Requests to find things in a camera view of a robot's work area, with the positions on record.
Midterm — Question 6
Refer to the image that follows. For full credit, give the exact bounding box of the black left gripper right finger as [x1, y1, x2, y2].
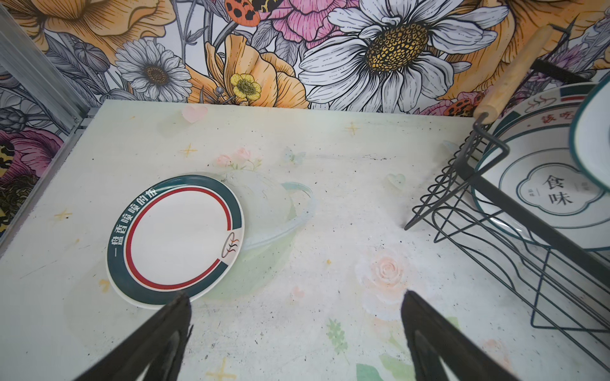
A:
[401, 291, 516, 380]

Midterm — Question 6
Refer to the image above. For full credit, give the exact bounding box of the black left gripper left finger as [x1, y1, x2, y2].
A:
[77, 293, 192, 380]

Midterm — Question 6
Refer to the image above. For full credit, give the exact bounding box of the green red rimmed white plate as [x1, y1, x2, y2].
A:
[106, 175, 246, 310]

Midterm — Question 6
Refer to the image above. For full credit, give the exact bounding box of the large white green-lined plate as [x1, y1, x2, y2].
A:
[483, 111, 609, 250]

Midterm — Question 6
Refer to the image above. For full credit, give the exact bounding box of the small white green-lined plate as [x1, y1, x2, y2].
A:
[569, 76, 609, 192]

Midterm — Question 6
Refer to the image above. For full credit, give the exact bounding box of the rearmost green red rimmed plate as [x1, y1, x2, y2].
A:
[489, 82, 596, 139]

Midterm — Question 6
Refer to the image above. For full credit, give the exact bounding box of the black wire dish rack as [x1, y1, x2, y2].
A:
[403, 23, 610, 372]

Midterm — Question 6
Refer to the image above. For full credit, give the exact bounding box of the far wooden rack handle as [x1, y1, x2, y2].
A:
[473, 25, 554, 125]

